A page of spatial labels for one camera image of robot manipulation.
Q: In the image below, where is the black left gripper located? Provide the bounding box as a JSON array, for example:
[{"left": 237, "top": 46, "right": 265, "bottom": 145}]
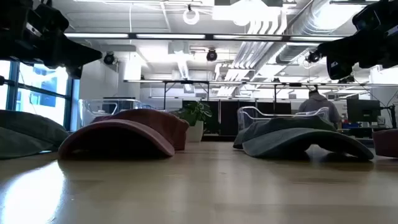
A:
[{"left": 0, "top": 0, "right": 103, "bottom": 80}]

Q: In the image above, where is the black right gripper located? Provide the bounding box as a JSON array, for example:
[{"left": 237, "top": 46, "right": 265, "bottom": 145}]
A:
[{"left": 317, "top": 0, "right": 398, "bottom": 81}]

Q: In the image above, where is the maroon baseball cap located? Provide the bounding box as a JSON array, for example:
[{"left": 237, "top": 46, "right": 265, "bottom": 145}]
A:
[
  {"left": 372, "top": 128, "right": 398, "bottom": 158},
  {"left": 57, "top": 108, "right": 190, "bottom": 160}
]

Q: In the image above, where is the slate grey baseball cap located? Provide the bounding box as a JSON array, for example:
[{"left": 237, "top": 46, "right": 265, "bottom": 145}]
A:
[{"left": 232, "top": 116, "right": 375, "bottom": 161}]

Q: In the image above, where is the person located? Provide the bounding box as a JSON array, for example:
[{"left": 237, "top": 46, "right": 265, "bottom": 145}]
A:
[{"left": 297, "top": 88, "right": 342, "bottom": 129}]

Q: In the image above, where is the black computer monitor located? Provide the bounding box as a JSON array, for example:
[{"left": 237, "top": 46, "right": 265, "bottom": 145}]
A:
[{"left": 346, "top": 98, "right": 382, "bottom": 124}]

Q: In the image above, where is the dark green baseball cap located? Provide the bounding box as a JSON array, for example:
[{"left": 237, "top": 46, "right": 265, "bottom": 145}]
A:
[{"left": 0, "top": 109, "right": 70, "bottom": 160}]

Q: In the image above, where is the linear ceiling light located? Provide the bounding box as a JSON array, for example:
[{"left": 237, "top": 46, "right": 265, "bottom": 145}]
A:
[
  {"left": 63, "top": 32, "right": 346, "bottom": 42},
  {"left": 124, "top": 79, "right": 398, "bottom": 88}
]

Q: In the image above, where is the clear plastic bin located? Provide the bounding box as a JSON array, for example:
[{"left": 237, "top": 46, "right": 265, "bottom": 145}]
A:
[{"left": 238, "top": 106, "right": 331, "bottom": 131}]

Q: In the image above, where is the black cabinet row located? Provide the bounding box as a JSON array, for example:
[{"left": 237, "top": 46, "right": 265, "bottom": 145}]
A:
[{"left": 182, "top": 99, "right": 293, "bottom": 137}]

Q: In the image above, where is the potted green plant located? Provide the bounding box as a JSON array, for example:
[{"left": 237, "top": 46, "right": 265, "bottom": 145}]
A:
[{"left": 175, "top": 101, "right": 214, "bottom": 143}]

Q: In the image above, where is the silver ventilation duct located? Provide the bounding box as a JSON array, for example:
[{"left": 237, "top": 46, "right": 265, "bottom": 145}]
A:
[{"left": 275, "top": 0, "right": 355, "bottom": 65}]

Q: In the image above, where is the glass window with dark frame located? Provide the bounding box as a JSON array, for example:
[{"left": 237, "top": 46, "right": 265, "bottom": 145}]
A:
[{"left": 0, "top": 60, "right": 80, "bottom": 131}]

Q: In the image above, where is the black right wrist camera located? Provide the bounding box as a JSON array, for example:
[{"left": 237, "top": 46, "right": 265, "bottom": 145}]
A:
[{"left": 352, "top": 5, "right": 382, "bottom": 32}]

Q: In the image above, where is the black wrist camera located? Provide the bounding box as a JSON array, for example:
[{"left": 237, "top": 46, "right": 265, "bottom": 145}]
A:
[
  {"left": 34, "top": 0, "right": 70, "bottom": 34},
  {"left": 352, "top": 5, "right": 382, "bottom": 32}
]

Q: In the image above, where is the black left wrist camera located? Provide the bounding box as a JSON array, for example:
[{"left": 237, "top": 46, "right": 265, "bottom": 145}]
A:
[{"left": 34, "top": 0, "right": 70, "bottom": 34}]

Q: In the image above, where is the white ceiling ring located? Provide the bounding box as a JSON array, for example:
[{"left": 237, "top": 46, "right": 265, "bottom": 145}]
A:
[{"left": 182, "top": 8, "right": 200, "bottom": 26}]

